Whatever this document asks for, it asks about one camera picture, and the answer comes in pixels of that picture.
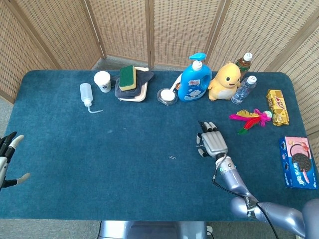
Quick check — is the yellow green sponge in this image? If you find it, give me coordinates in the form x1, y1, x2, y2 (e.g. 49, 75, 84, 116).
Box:
119, 65, 137, 92

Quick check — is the glass jar white content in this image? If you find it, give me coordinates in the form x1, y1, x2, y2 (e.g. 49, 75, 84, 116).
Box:
157, 88, 178, 107

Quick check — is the wicker folding screen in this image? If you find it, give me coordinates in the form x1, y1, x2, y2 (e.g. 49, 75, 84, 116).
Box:
0, 0, 319, 135

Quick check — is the blue Oreo cookie box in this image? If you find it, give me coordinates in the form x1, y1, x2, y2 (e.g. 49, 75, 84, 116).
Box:
278, 136, 319, 190

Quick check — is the blue table cloth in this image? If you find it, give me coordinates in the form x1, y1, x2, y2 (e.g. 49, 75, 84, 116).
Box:
0, 69, 317, 222

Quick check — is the beige plastic container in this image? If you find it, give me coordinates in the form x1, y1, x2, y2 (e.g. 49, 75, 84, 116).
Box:
117, 66, 150, 103

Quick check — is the white floral paper cup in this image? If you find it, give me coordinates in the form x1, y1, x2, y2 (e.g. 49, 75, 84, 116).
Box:
93, 71, 112, 93

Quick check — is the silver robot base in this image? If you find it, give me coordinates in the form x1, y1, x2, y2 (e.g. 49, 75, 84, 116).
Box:
98, 220, 209, 239

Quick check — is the grey cloth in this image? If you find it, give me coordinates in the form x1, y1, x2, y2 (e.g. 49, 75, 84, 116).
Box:
111, 70, 155, 98

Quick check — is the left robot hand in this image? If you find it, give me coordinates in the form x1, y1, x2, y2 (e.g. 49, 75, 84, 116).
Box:
0, 131, 31, 191

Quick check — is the white squeeze bottle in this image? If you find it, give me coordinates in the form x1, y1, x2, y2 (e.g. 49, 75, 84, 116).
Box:
79, 83, 104, 114

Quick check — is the brown tea bottle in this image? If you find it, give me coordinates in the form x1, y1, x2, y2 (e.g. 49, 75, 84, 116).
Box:
235, 52, 254, 83

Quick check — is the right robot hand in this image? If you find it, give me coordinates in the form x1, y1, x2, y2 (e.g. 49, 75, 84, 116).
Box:
196, 120, 229, 159

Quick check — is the small white packet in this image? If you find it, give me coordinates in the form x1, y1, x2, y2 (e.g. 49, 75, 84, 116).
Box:
170, 74, 184, 91

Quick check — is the colourful feather shuttlecock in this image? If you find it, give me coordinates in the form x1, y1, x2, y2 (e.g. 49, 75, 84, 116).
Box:
229, 108, 274, 135

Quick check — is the clear water bottle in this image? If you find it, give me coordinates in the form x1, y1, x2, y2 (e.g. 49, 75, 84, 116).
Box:
231, 75, 257, 105

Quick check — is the gold snack bag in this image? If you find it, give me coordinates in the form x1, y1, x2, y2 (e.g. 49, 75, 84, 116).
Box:
266, 89, 290, 126

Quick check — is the yellow plush toy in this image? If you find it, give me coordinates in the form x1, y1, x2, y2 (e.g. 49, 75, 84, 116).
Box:
208, 62, 242, 102

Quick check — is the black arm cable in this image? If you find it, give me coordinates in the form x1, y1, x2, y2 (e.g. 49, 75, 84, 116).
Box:
212, 155, 279, 239

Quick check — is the blue detergent bottle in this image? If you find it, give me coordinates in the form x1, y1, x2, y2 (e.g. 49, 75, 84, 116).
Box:
177, 51, 213, 103

